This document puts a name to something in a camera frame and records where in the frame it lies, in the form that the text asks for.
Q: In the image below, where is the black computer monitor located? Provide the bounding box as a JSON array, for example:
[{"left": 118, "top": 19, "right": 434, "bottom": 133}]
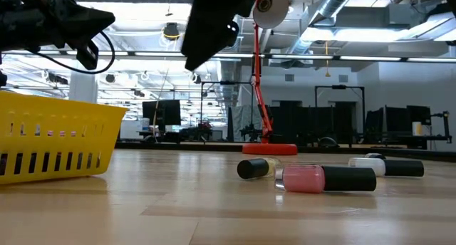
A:
[{"left": 142, "top": 99, "right": 182, "bottom": 127}]

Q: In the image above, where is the black partition wall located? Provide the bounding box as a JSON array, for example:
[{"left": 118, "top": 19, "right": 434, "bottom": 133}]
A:
[{"left": 269, "top": 100, "right": 357, "bottom": 145}]

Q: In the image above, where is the red desk lamp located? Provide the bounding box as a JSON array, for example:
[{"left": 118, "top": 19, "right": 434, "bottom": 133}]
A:
[{"left": 242, "top": 0, "right": 299, "bottom": 156}]

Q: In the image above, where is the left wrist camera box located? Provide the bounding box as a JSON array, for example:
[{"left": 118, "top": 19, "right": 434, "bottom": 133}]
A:
[{"left": 76, "top": 41, "right": 100, "bottom": 71}]

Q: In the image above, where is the white building column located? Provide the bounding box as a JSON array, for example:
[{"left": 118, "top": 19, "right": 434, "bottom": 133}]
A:
[{"left": 68, "top": 71, "right": 99, "bottom": 103}]

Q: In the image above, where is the black overhead camera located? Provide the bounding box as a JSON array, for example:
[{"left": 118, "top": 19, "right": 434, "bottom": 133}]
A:
[{"left": 162, "top": 22, "right": 181, "bottom": 42}]

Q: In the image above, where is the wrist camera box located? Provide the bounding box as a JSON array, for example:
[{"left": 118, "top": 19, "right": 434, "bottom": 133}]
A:
[
  {"left": 76, "top": 41, "right": 100, "bottom": 71},
  {"left": 223, "top": 20, "right": 241, "bottom": 48}
]

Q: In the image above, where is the grey tarp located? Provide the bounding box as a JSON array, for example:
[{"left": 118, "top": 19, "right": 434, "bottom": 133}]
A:
[{"left": 227, "top": 105, "right": 263, "bottom": 142}]

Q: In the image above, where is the large light pink nail polish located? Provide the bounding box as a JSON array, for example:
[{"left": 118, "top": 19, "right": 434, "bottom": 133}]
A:
[{"left": 274, "top": 165, "right": 378, "bottom": 194}]

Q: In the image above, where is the white nail polish bottle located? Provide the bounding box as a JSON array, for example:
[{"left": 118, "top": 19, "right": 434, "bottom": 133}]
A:
[{"left": 348, "top": 157, "right": 425, "bottom": 178}]

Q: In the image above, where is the black equipment bench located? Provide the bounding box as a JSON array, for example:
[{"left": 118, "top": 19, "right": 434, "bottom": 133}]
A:
[{"left": 363, "top": 105, "right": 453, "bottom": 150}]

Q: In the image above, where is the black frame stand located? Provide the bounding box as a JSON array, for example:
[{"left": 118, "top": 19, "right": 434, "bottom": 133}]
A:
[
  {"left": 199, "top": 80, "right": 255, "bottom": 143},
  {"left": 314, "top": 85, "right": 366, "bottom": 145}
]

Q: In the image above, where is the pale yellow nail polish bottle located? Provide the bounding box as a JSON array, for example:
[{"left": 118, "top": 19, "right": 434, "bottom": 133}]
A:
[{"left": 237, "top": 157, "right": 282, "bottom": 180}]

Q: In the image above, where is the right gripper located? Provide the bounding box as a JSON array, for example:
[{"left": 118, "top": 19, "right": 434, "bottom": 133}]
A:
[{"left": 180, "top": 0, "right": 256, "bottom": 72}]

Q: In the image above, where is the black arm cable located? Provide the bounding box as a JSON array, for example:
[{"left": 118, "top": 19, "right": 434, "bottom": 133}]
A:
[{"left": 35, "top": 31, "right": 116, "bottom": 75}]

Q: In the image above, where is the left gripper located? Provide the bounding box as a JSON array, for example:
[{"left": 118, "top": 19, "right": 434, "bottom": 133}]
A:
[{"left": 0, "top": 0, "right": 117, "bottom": 53}]

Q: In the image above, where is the yellow plastic basket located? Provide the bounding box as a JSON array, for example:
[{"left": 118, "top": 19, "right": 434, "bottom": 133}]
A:
[{"left": 0, "top": 90, "right": 129, "bottom": 185}]

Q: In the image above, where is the yellow hanging cord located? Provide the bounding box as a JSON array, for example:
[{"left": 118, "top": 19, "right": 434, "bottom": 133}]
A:
[{"left": 323, "top": 41, "right": 331, "bottom": 78}]

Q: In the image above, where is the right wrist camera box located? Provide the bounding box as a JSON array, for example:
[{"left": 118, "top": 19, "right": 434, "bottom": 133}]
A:
[{"left": 223, "top": 20, "right": 241, "bottom": 48}]

